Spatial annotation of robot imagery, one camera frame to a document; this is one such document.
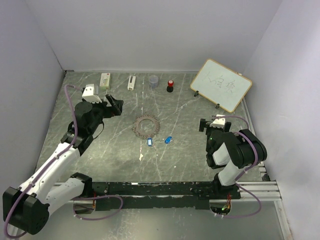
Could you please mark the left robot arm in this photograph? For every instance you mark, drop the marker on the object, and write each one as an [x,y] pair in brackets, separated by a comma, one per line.
[29,206]

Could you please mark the yellow framed whiteboard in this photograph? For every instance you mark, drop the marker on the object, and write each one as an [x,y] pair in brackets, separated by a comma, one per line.
[220,85]

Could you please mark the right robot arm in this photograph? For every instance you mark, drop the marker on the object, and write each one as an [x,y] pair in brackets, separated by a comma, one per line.
[234,152]

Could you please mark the aluminium rail frame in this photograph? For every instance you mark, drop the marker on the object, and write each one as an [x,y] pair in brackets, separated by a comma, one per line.
[260,191]

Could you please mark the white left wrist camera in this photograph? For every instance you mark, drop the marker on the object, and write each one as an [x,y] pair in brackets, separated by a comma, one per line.
[91,94]

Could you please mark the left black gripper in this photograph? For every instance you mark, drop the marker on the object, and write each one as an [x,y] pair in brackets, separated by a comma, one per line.
[110,111]

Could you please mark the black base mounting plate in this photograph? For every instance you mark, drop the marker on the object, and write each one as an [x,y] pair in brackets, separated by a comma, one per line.
[149,195]

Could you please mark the blue tagged key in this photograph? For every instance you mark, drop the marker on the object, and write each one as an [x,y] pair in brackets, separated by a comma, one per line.
[150,142]
[168,140]

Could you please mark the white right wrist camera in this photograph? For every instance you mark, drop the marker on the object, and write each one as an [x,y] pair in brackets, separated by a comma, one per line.
[218,121]

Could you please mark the white stapler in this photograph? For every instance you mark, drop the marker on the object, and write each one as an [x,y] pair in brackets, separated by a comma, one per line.
[131,83]

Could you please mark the green white staple box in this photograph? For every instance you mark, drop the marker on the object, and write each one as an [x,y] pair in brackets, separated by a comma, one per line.
[105,81]

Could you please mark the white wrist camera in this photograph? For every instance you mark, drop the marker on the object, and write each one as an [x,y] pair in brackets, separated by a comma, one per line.
[91,94]
[218,121]

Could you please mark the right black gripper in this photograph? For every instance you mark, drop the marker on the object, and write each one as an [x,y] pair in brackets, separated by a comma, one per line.
[207,123]

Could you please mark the clear cup of paperclips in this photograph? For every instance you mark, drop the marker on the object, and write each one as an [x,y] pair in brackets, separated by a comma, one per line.
[153,81]

